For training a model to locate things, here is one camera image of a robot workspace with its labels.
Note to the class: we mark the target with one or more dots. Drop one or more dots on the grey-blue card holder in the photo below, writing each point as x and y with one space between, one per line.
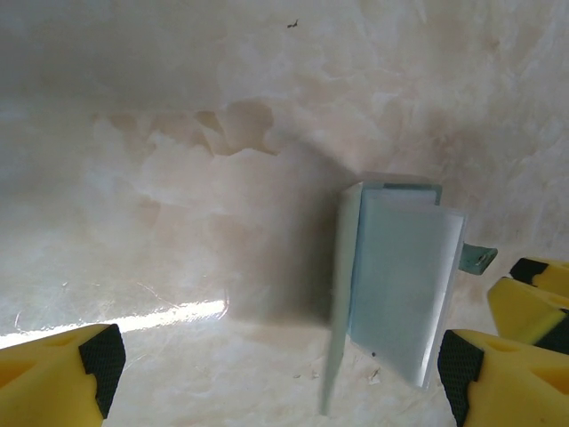
400 289

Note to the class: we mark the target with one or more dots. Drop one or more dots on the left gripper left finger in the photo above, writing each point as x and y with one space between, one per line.
40 382

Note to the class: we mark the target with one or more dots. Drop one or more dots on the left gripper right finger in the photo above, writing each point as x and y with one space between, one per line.
511 382

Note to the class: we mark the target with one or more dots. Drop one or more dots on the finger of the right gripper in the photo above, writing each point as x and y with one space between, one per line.
547 273
529 311

